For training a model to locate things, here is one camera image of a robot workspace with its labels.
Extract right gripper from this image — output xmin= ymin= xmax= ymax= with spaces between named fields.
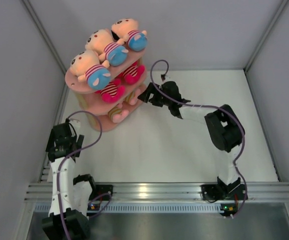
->
xmin=137 ymin=83 xmax=172 ymax=108

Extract pink frog toy striped shirt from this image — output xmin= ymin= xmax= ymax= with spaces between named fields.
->
xmin=107 ymin=103 xmax=129 ymax=123

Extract white panda toy yellow glasses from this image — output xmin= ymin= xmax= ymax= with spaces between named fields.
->
xmin=95 ymin=78 xmax=125 ymax=104

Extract black-haired boy doll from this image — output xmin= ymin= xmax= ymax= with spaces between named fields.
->
xmin=111 ymin=18 xmax=148 ymax=52

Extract peach pig toy blue shorts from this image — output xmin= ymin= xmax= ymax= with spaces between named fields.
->
xmin=85 ymin=29 xmax=129 ymax=67

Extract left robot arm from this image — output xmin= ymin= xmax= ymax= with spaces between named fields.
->
xmin=42 ymin=119 xmax=98 ymax=240

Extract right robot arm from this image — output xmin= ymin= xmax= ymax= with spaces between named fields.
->
xmin=138 ymin=81 xmax=248 ymax=203

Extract pink wooden shelf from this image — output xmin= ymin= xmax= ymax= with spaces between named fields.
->
xmin=65 ymin=50 xmax=147 ymax=132

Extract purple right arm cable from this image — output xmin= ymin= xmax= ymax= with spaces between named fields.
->
xmin=149 ymin=59 xmax=248 ymax=218

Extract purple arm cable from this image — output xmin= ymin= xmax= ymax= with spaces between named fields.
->
xmin=149 ymin=59 xmax=248 ymax=218
xmin=56 ymin=111 xmax=113 ymax=240

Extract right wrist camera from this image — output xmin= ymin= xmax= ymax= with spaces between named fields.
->
xmin=160 ymin=74 xmax=171 ymax=83

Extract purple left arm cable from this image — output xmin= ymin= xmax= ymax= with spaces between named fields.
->
xmin=56 ymin=111 xmax=113 ymax=240

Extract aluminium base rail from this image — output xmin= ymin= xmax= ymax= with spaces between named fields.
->
xmin=24 ymin=182 xmax=289 ymax=203

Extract white slotted cable duct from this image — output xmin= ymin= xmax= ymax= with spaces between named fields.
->
xmin=34 ymin=202 xmax=235 ymax=213

